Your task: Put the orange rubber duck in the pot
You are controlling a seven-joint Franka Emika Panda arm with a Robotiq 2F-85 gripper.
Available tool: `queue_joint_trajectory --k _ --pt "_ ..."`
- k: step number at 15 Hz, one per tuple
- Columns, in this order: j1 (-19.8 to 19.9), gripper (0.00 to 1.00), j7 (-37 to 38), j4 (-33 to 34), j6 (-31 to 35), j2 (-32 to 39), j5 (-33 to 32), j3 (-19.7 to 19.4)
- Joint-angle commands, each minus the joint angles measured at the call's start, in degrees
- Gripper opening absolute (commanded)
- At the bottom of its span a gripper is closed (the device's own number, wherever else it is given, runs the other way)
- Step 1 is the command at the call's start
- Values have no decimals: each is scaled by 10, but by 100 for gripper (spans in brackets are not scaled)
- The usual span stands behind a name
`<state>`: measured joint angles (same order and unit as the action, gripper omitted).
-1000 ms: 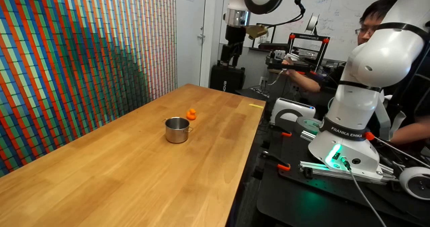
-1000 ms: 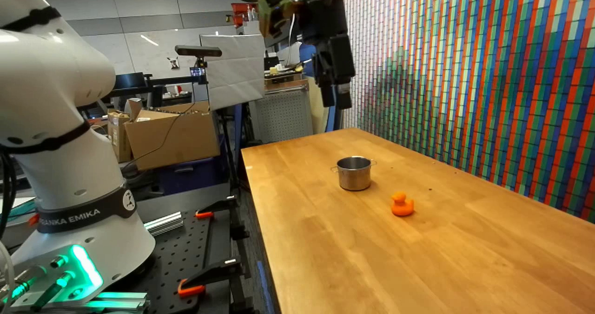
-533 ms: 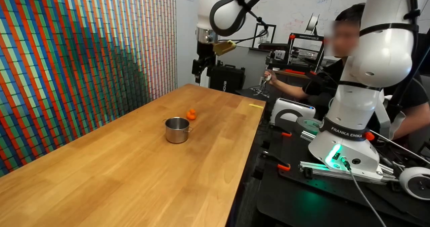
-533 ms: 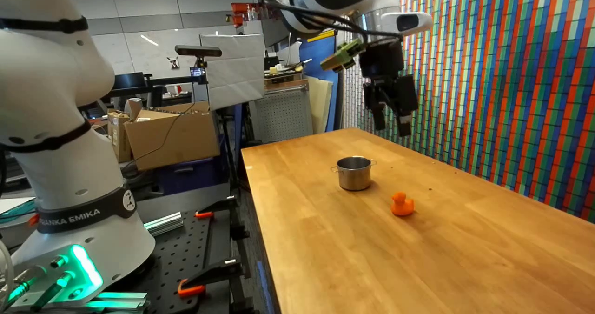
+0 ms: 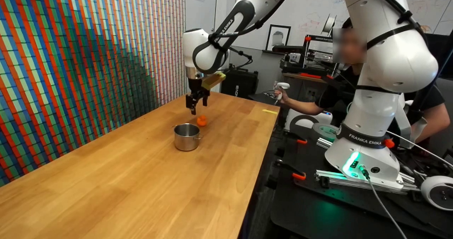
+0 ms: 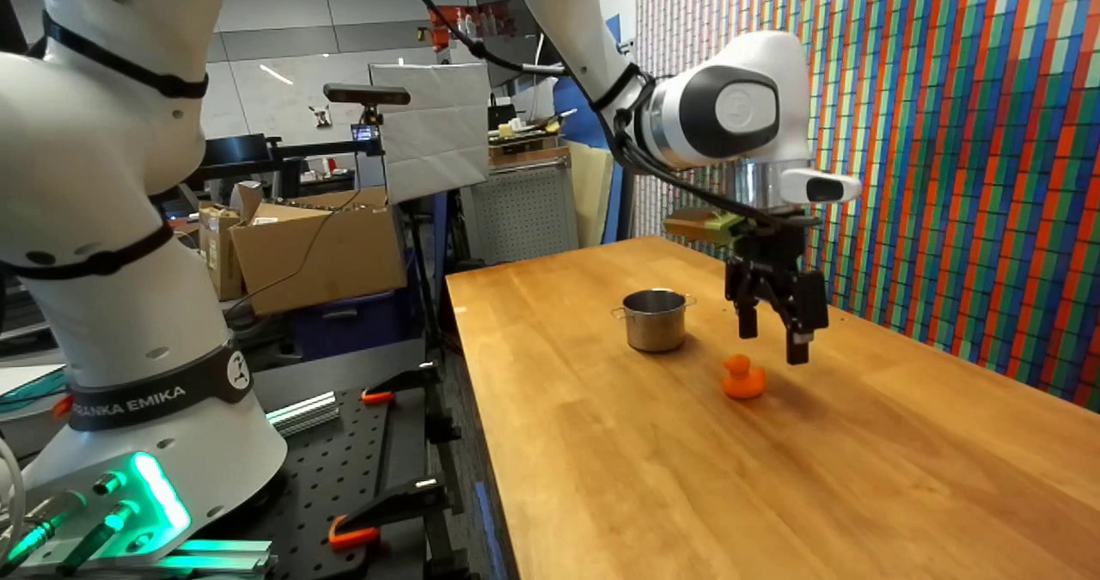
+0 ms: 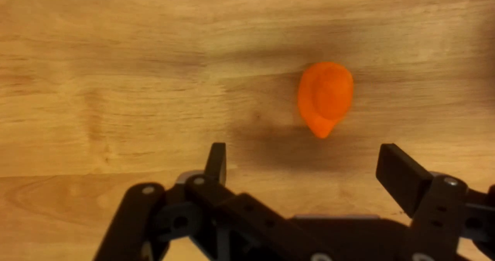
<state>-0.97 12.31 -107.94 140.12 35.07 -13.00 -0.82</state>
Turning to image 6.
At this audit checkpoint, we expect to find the shelf with bottles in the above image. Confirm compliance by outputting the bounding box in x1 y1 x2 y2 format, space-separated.
425 1 520 52

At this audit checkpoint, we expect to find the white folded panel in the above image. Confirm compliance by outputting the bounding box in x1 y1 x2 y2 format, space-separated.
369 62 493 206

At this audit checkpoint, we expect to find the camera on mount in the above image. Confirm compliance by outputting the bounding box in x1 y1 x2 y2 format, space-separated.
322 82 413 144

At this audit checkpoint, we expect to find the small steel pot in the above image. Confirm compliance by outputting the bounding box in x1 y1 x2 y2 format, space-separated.
611 288 698 355

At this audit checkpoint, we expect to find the orange rubber duck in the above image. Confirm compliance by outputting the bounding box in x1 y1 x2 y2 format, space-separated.
720 353 767 401

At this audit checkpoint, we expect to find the orange and black clamp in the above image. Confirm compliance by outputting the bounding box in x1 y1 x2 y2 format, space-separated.
359 363 441 406
327 475 454 553

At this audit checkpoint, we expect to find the perforated metal cabinet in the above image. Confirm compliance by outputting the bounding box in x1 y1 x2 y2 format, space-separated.
459 159 580 266

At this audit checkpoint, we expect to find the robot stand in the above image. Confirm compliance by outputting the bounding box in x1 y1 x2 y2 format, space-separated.
0 362 484 580

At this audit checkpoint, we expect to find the large cardboard box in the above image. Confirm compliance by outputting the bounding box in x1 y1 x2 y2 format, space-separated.
229 185 410 316

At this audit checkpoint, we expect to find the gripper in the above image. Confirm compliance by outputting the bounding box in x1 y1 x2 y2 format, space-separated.
724 212 831 366

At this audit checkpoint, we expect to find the small cardboard box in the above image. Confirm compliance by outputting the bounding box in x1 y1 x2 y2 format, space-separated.
197 205 248 302

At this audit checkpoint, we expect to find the blue plastic bin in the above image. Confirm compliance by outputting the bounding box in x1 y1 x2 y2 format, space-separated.
286 290 424 363

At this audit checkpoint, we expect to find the aluminium profile bar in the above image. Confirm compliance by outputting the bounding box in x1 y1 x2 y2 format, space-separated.
265 390 342 438

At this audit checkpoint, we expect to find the yellow board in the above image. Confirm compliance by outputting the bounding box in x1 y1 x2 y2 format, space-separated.
565 140 616 251

